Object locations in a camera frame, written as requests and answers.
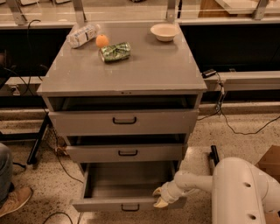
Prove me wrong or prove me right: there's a grey drawer cabinet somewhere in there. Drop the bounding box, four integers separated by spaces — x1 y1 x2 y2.
36 20 208 176

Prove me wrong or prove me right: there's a black metal floor bar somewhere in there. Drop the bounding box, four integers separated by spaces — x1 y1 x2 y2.
210 145 220 165

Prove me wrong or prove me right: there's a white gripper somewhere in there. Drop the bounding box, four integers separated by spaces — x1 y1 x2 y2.
152 181 184 208

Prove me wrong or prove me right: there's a black power adapter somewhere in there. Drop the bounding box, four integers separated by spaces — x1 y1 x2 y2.
202 69 216 79

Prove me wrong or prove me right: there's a grey middle drawer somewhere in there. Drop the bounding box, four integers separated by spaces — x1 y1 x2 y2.
66 143 186 163

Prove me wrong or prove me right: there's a white bowl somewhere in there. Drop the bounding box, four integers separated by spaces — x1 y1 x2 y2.
150 24 179 42

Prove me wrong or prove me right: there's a clear plastic water bottle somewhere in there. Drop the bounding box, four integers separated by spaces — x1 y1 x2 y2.
66 24 100 48

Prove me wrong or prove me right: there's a black table leg left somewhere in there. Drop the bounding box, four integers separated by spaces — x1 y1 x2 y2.
27 115 49 165

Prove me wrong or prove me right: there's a cardboard box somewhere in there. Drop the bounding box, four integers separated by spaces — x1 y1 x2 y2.
256 145 280 224

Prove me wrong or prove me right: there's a black floor cable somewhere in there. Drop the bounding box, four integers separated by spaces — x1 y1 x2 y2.
42 136 86 224

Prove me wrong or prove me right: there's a grey bottom drawer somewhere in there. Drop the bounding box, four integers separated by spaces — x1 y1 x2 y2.
73 161 176 212

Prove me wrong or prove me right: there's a blue jeans leg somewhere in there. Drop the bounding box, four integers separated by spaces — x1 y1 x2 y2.
0 143 13 207

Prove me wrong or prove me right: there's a grey drawer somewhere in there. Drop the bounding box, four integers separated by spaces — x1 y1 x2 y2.
49 109 198 136
66 143 186 163
73 161 176 212

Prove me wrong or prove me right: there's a green crushed can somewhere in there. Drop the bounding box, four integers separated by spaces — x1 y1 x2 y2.
101 42 131 63

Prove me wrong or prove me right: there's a black cable right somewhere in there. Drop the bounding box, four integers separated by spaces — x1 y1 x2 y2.
197 78 280 137

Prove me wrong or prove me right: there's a grey top drawer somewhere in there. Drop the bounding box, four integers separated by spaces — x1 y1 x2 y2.
49 109 198 136

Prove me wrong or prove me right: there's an orange fruit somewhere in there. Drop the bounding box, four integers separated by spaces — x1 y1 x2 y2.
95 34 109 48

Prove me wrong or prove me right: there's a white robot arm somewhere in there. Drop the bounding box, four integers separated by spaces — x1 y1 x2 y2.
153 157 280 224

